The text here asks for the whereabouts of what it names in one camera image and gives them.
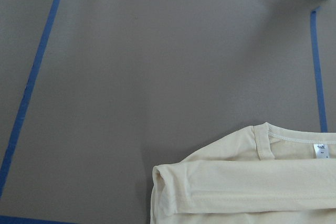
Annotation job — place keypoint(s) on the cream long-sleeve graphic shirt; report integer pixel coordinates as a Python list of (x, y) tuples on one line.
[(259, 174)]

